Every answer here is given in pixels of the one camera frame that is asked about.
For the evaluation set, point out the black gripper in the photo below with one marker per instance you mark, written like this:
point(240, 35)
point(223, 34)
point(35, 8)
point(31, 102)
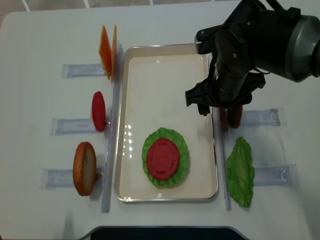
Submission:
point(229, 84)

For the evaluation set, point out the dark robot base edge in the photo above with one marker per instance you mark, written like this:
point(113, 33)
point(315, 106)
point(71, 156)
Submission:
point(166, 233)

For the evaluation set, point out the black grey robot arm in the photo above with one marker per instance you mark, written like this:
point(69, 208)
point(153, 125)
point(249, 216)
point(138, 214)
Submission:
point(254, 41)

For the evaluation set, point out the brown meat patty rear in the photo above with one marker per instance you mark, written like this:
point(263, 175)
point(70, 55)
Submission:
point(234, 116)

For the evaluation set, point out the green lettuce leaf in holder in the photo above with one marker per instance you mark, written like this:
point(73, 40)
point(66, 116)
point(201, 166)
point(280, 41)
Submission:
point(241, 173)

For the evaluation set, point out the green lettuce leaf on bun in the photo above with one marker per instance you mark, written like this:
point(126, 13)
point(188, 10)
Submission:
point(184, 157)

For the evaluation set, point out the red tomato slice on lettuce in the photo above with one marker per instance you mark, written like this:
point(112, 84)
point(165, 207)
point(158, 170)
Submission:
point(162, 159)

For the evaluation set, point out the orange cheese slice right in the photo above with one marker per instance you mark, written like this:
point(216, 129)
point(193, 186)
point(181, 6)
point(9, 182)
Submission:
point(114, 52)

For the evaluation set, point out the orange cheese slice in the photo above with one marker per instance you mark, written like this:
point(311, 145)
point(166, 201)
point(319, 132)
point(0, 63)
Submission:
point(105, 52)
point(114, 52)

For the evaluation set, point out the orange cheese slice left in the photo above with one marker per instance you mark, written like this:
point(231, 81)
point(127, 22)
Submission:
point(105, 52)

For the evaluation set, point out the red tomato slice in holder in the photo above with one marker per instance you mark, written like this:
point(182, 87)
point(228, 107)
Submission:
point(98, 111)

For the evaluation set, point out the white rectangular serving tray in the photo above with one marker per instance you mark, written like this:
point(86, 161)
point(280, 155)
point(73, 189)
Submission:
point(154, 82)

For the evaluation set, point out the clear acrylic rack right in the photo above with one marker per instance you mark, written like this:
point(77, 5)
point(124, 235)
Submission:
point(253, 155)

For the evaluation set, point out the clear acrylic rack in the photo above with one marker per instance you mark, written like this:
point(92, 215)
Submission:
point(63, 178)
point(253, 155)

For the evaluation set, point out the bun slice in left holder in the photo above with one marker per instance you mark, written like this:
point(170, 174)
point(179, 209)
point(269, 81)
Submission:
point(84, 168)

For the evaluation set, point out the clear acrylic rack left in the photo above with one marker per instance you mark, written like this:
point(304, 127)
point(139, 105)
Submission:
point(63, 178)

